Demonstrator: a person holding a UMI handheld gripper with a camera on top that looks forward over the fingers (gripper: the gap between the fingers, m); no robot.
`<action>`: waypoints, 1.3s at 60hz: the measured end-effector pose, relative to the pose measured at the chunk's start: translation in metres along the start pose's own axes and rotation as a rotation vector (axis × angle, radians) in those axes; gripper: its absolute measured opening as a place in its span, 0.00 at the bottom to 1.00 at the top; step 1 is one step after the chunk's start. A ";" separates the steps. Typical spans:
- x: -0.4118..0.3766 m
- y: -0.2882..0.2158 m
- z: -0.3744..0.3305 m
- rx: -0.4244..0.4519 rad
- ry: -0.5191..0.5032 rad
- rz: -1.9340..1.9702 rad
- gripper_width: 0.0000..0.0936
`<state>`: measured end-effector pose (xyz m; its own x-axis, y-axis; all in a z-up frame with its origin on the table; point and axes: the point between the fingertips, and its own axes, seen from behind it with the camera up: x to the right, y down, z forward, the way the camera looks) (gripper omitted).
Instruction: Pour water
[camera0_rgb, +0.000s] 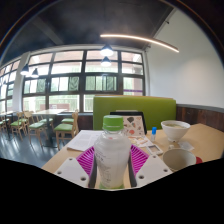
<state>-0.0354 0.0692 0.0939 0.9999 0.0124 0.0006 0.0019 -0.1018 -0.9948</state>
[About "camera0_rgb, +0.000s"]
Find dark pendant ceiling lamps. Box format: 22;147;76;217
19;44;115;79

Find wooden dining table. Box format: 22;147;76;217
33;108;68;148

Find white cup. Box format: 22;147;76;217
162;148;197;173

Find white paper sheets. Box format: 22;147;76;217
66;129;105;153

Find green upholstered bench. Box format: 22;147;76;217
92;95;177;132

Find clear plastic packet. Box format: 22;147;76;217
168;140;195;152

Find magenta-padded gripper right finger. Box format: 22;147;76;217
127;144;174;189

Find long curved ceiling light strip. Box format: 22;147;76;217
99;33;180;54

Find white ceramic bowl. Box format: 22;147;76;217
160;119;192;143

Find small blue-capped white bottle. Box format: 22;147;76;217
150;126;158;142

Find clear green-capped drink bottle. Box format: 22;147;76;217
93;114;132;190

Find sticker-covered black laptop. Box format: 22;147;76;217
109;110;148;138

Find small white-framed card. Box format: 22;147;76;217
146;143;165;156

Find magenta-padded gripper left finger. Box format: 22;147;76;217
54;145;99;190

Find white sticker sheet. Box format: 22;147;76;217
128;135;154;148

